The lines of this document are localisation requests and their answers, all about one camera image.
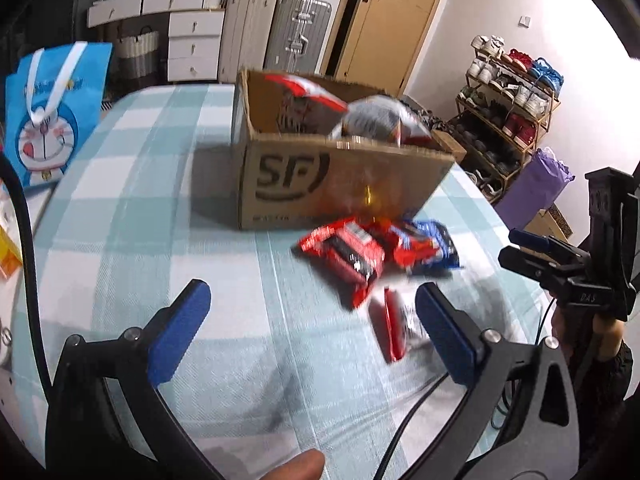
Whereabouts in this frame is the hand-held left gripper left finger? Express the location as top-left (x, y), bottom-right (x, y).
top-left (45, 279), bottom-right (226, 480)

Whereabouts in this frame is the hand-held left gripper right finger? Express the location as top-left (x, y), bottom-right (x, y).
top-left (399, 282), bottom-right (582, 480)

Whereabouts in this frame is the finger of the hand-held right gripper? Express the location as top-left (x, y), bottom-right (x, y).
top-left (498, 245), bottom-right (577, 288)
top-left (508, 228), bottom-right (593, 262)

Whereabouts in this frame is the red blue snack packet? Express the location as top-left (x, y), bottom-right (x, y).
top-left (384, 219), bottom-right (461, 277)

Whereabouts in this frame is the red snack packet black label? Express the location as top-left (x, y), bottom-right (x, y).
top-left (298, 218), bottom-right (387, 310)

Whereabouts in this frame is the brown cardboard box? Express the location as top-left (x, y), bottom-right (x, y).
top-left (231, 68), bottom-right (457, 232)

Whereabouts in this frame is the large red white snack packet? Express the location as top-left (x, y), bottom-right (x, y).
top-left (264, 73), bottom-right (349, 133)

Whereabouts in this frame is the person's right forearm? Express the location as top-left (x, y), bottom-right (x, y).
top-left (575, 342), bottom-right (636, 413)

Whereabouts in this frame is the person's right hand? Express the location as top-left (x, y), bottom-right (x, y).
top-left (550, 304), bottom-right (629, 365)

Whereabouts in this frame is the person's left hand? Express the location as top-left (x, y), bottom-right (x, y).
top-left (259, 449), bottom-right (327, 480)

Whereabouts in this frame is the printed cardboard box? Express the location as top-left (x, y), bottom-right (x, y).
top-left (522, 203), bottom-right (574, 242)

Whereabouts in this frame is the purple gift bag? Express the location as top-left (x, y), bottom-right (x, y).
top-left (494, 147), bottom-right (576, 234)

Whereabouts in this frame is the wooden shoe rack with shoes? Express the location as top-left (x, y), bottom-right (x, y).
top-left (449, 35), bottom-right (565, 200)

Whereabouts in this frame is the small plain cardboard box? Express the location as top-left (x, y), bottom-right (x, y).
top-left (431, 129), bottom-right (469, 164)

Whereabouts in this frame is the blue cartoon tote bag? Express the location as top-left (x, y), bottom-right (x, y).
top-left (4, 41), bottom-right (114, 191)

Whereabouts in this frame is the wooden door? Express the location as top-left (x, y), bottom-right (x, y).
top-left (329, 0), bottom-right (455, 97)

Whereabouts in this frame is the wicker basket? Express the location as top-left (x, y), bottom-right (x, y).
top-left (115, 26), bottom-right (160, 82)

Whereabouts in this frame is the white drawer dresser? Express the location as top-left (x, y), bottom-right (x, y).
top-left (87, 0), bottom-right (226, 83)

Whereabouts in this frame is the white suitcase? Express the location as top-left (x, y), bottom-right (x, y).
top-left (218, 0), bottom-right (280, 84)

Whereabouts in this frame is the silver suitcase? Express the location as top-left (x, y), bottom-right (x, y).
top-left (263, 0), bottom-right (333, 74)

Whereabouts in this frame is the dark tall cabinet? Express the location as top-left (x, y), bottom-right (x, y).
top-left (0, 0), bottom-right (123, 68)

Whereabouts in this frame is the thin black cable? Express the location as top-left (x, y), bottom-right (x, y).
top-left (376, 372), bottom-right (451, 480)

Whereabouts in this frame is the thick black cable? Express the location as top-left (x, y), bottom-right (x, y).
top-left (0, 152), bottom-right (55, 397)

